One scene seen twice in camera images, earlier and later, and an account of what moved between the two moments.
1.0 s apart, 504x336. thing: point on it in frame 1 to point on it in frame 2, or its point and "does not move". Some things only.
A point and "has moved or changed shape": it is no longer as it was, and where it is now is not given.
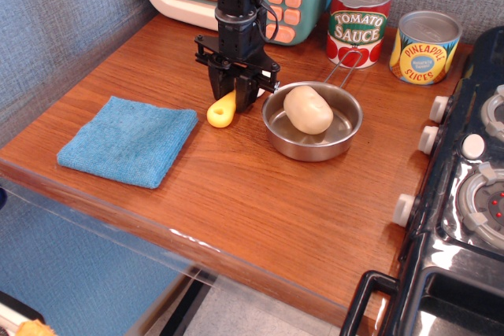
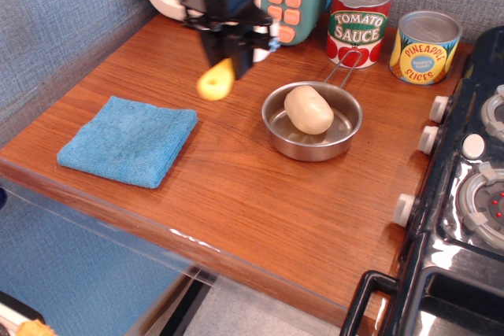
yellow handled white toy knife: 221,112 has moved or changed shape
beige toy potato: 307,111 does not move
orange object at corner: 35,328 does not move
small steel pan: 335,142 does not move
